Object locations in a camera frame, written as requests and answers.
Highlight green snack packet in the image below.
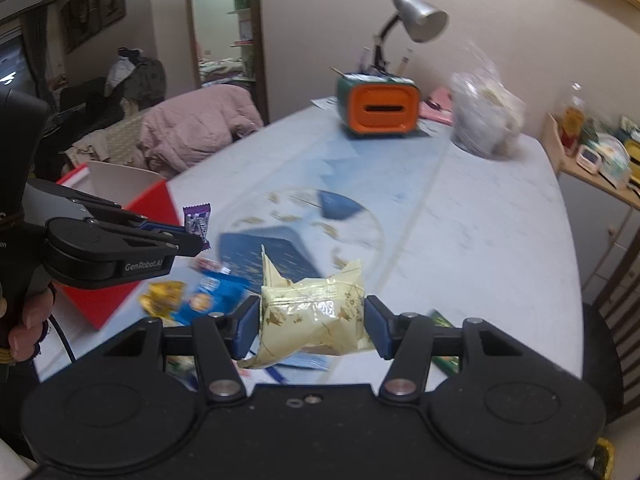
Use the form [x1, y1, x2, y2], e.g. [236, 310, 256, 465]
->
[428, 310, 460, 377]

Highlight person's left hand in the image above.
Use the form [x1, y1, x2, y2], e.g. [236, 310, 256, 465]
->
[9, 282, 56, 363]

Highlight blue cookie snack packet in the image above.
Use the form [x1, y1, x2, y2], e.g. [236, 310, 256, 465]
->
[172, 271, 250, 325]

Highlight cream yellow snack packet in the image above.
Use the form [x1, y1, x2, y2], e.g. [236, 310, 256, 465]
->
[238, 252, 374, 370]

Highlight purple candy wrapper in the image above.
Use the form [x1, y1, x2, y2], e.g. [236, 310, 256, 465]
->
[183, 204, 210, 250]

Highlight yellow candy packet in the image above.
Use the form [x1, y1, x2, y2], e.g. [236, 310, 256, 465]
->
[139, 281, 186, 320]

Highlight red white small candy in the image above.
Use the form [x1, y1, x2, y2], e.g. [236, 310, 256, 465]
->
[191, 256, 231, 275]

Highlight silver desk lamp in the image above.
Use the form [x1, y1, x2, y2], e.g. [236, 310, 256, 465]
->
[371, 0, 449, 74]

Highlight clothes pile on chair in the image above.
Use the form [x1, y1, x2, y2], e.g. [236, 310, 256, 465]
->
[104, 47, 167, 110]

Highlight wooden chair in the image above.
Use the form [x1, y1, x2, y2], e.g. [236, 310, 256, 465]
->
[582, 261, 639, 424]

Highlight papers on table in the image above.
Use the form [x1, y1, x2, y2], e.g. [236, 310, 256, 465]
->
[311, 96, 337, 110]

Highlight pink puffer jacket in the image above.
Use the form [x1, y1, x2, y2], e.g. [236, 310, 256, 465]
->
[134, 84, 264, 179]

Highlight pink notebook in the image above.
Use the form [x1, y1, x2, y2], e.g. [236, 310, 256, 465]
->
[419, 87, 454, 126]

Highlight clear plastic bag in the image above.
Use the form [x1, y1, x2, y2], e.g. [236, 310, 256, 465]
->
[450, 42, 526, 160]

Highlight green orange desk organizer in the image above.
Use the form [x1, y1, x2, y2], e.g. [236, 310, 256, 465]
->
[335, 74, 422, 136]

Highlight white small clock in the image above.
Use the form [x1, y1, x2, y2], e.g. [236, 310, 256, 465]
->
[575, 144, 602, 176]

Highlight red white cardboard box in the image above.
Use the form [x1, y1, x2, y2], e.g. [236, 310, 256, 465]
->
[51, 162, 181, 330]

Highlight wooden side shelf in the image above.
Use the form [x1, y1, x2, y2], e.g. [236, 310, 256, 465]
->
[540, 115, 639, 304]

